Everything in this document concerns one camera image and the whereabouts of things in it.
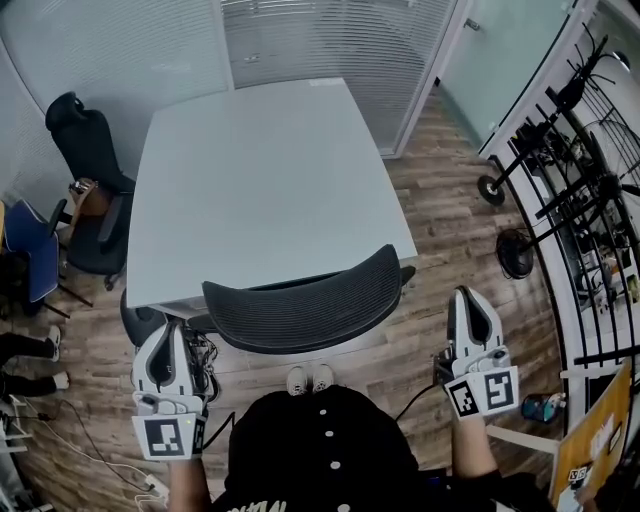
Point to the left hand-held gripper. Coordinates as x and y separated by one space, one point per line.
167 435

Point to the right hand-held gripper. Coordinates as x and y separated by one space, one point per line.
485 392

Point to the black mesh office chair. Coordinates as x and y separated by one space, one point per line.
300 310

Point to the person's right forearm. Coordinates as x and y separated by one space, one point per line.
472 447

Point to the person's left forearm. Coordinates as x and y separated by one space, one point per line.
190 485

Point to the black open equipment case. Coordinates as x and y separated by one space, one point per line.
135 315

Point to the black metal railing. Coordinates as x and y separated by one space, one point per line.
560 320

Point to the teal waste bin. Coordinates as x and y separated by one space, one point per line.
542 407

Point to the white power strip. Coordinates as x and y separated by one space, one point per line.
155 487

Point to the person's white shoe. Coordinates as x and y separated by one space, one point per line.
296 380
323 377

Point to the wooden desk white legs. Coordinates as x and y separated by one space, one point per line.
590 440

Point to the white metal rack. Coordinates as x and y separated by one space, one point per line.
12 425

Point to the blue plastic chair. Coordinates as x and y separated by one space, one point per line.
35 250

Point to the patterned cube device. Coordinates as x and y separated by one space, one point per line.
581 477

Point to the brown bag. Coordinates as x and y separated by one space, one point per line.
90 202

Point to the person's black shirt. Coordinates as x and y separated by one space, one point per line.
325 460

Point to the white square table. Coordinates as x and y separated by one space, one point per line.
260 190

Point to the black high-back office chair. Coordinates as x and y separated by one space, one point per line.
85 140

